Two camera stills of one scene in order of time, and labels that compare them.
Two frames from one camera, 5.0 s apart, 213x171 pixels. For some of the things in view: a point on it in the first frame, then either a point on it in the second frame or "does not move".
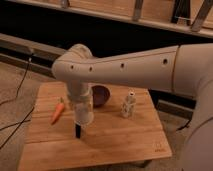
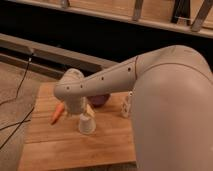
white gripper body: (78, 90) → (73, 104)
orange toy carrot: (58, 111) does not move
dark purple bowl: (101, 94) does not move
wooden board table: (127, 129) does not move
